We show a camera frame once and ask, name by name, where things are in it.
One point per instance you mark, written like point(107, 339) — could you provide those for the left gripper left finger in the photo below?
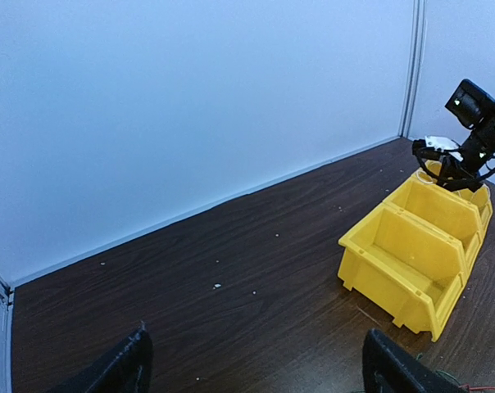
point(127, 367)

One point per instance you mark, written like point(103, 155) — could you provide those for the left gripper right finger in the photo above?
point(386, 367)

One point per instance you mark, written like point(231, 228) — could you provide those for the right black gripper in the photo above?
point(453, 178)

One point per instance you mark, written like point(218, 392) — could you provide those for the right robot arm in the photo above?
point(475, 110)

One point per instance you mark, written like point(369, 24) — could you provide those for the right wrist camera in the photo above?
point(434, 147)

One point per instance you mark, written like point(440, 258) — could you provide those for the right aluminium frame post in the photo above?
point(418, 32)

